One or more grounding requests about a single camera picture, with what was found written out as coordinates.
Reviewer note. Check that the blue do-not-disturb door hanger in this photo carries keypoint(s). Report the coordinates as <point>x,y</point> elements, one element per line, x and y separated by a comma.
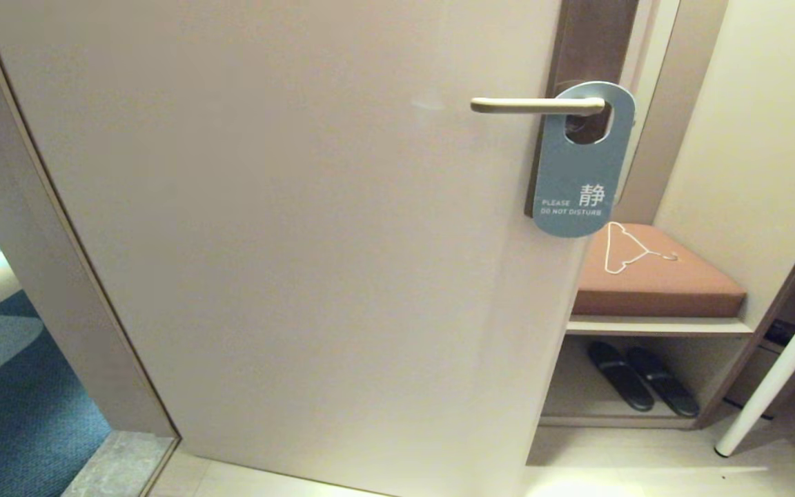
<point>577,172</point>

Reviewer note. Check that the beige room door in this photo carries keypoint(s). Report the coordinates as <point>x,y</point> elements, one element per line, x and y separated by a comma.
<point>301,241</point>

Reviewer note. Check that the black slipper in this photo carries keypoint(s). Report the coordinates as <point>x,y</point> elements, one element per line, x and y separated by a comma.
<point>663,382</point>
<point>622,376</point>

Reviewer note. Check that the brown seat cushion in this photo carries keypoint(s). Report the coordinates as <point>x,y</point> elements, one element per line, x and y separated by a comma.
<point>660,290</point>

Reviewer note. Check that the brown metal lock plate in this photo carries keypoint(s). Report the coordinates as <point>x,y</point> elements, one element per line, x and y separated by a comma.
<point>591,38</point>

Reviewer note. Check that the white table leg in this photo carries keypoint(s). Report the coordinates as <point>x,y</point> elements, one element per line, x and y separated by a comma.
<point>777,373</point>

